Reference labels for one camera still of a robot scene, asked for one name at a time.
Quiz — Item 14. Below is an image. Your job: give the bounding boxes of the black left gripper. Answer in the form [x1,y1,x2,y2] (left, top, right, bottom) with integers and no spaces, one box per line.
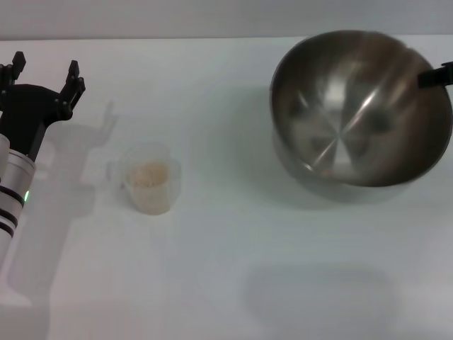
[0,51,87,161]

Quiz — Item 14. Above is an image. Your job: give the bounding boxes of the stainless steel mixing bowl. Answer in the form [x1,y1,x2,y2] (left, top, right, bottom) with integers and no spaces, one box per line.
[270,30,453,203]

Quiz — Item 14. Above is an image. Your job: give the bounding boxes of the white rice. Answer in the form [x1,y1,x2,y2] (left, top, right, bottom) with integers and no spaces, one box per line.
[127,161,170,188]

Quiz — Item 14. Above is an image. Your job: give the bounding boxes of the clear plastic measuring cup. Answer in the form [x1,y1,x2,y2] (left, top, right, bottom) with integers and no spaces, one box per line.
[107,142,183,215]

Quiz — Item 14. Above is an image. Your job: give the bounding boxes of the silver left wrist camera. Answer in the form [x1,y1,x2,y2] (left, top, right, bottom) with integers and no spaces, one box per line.
[0,132,10,175]

